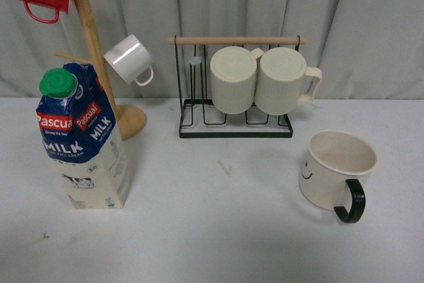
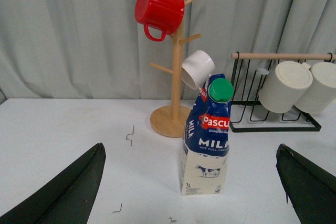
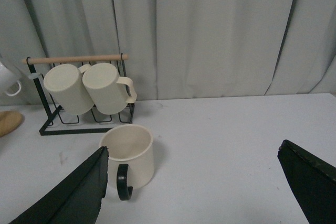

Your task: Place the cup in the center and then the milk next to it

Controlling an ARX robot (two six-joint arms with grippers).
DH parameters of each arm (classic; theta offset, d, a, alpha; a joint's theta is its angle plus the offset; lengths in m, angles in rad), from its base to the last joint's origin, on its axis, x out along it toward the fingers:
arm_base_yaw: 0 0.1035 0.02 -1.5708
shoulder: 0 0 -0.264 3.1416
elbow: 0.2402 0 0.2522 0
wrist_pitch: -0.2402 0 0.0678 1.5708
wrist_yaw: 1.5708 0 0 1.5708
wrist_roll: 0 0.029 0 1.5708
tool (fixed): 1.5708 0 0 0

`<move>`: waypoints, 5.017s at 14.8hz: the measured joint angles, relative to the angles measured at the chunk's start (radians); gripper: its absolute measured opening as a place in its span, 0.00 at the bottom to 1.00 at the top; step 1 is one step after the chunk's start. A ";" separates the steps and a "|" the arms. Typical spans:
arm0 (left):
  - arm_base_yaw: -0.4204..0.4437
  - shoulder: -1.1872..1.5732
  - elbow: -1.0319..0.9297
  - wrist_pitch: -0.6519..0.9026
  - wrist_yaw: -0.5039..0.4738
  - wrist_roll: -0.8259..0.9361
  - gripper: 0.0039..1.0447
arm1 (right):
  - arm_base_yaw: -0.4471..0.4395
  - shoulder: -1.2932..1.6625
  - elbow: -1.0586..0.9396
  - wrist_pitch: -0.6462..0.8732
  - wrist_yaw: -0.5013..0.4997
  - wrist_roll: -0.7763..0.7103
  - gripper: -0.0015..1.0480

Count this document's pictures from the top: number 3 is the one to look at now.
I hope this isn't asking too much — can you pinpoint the left cream mug on rack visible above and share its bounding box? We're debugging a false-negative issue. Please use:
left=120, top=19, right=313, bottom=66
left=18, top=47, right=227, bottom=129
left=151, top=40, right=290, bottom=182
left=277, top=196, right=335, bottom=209
left=44, top=64, right=94, bottom=115

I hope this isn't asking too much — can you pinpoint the cream mug with black handle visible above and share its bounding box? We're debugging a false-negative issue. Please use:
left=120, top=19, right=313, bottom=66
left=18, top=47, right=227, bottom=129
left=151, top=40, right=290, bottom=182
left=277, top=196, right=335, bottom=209
left=99, top=124, right=154, bottom=201

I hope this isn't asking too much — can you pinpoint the black wire mug rack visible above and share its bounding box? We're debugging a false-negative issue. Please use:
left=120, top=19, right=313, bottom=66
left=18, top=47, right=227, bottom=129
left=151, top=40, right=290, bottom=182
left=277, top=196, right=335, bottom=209
left=22, top=53, right=129, bottom=136

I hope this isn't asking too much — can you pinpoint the right cream mug on rack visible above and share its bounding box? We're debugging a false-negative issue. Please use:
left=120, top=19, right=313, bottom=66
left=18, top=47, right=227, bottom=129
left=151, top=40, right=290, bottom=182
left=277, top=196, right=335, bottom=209
left=82, top=62, right=137, bottom=115

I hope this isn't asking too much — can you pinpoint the wooden mug tree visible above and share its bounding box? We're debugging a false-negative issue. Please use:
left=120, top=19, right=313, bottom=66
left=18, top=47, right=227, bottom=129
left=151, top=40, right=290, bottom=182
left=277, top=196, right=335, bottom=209
left=0, top=111, right=23, bottom=137

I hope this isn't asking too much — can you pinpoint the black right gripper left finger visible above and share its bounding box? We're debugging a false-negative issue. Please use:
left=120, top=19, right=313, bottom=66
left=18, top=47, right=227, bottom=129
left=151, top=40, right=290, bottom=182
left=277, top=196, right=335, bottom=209
left=11, top=147, right=109, bottom=223

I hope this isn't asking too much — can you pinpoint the grey curtain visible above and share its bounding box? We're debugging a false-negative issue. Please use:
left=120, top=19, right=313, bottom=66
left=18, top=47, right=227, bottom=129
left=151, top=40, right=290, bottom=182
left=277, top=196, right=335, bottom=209
left=1, top=0, right=335, bottom=105

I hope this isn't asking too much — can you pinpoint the white mug on tree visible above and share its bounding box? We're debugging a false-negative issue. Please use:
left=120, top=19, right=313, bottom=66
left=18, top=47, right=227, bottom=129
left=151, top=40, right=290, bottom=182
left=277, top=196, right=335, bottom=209
left=1, top=62, right=22, bottom=97

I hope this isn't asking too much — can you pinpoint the cream mug on rack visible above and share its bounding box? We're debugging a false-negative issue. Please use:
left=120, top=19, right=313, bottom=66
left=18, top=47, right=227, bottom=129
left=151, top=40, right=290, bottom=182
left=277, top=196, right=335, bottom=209
left=82, top=62, right=137, bottom=115
left=44, top=64, right=94, bottom=115

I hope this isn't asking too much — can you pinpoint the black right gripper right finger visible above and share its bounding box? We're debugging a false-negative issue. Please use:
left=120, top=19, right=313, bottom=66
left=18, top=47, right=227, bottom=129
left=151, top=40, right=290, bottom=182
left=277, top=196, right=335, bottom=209
left=277, top=140, right=335, bottom=223

